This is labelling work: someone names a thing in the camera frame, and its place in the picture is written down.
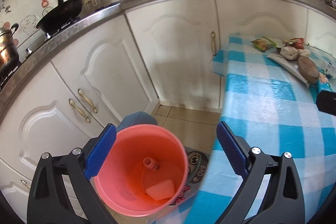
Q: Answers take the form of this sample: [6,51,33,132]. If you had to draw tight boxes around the brown baked potato half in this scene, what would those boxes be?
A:
[297,56,319,84]

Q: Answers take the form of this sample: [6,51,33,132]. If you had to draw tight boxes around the green cookie packet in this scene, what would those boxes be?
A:
[251,37,276,52]

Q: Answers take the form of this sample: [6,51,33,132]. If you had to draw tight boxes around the blue checkered tablecloth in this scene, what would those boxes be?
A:
[156,34,335,223]

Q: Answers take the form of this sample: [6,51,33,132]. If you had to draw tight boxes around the red snack packet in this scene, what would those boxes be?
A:
[286,38,305,50]

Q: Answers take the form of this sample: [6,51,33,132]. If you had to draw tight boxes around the cartoon floor mat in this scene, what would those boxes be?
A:
[169,147,210,207]

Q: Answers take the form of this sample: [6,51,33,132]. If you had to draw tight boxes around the pink plastic bucket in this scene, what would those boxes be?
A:
[94,124,189,217]

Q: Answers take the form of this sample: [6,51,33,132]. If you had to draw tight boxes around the blue jeans knee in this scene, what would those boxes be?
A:
[116,111,158,132]

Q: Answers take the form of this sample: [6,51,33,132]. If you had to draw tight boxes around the steel countertop edge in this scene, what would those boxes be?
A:
[1,0,335,118]

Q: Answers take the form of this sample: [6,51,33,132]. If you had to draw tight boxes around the copper cooking pot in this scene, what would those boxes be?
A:
[0,23,19,77]

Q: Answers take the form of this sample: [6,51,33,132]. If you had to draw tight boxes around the black wok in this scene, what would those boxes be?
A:
[36,0,83,35]

